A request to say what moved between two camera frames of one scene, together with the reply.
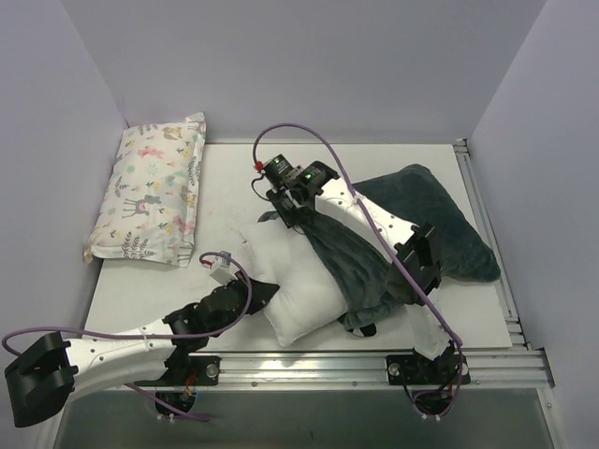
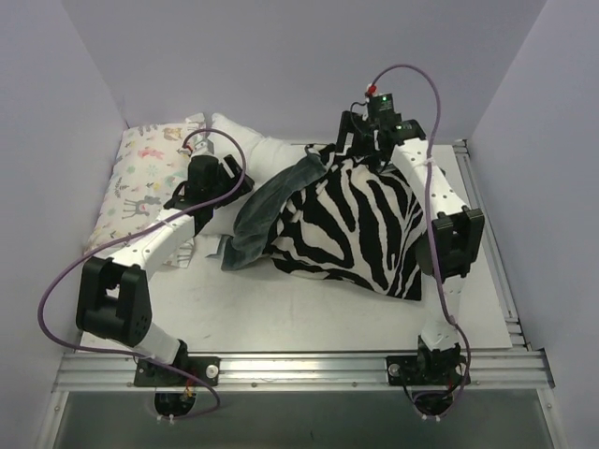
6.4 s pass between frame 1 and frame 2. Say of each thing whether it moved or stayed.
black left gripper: moved
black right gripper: moved
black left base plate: stayed
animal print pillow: stayed
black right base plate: stayed
